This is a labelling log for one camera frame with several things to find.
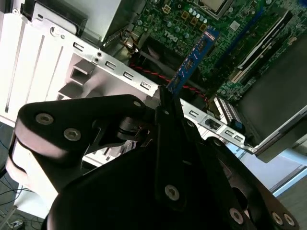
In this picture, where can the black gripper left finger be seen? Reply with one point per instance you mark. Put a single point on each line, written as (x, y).
(72, 112)

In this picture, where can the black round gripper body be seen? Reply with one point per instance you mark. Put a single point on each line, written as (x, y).
(105, 198)

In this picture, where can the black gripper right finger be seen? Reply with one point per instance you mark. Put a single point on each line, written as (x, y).
(214, 165)

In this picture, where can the blue RAM stick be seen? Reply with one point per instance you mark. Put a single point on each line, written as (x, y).
(192, 60)

